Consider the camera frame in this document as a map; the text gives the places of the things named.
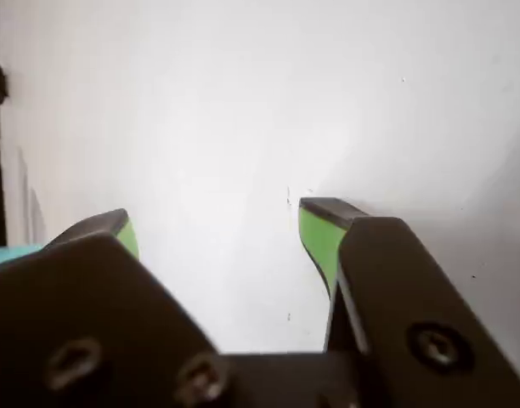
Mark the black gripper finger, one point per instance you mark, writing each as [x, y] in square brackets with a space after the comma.
[396, 306]
[73, 319]

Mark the teal whale shaped bin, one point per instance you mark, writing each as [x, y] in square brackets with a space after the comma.
[9, 254]

